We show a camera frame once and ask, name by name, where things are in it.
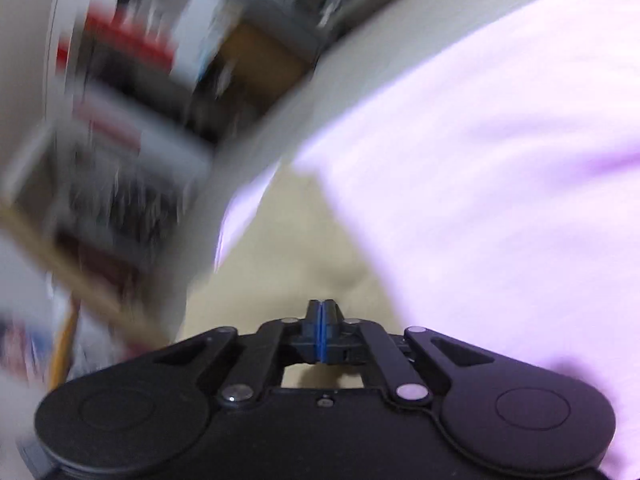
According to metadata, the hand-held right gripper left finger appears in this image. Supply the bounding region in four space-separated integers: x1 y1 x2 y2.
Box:
152 300 321 405

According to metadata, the pink towel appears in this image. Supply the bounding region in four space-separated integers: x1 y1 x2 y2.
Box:
215 0 640 477

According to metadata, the blurred cluttered shelf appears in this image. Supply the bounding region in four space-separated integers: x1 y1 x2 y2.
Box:
10 0 351 281

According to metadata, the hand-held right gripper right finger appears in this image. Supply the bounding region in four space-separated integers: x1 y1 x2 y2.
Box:
320 300 497 407

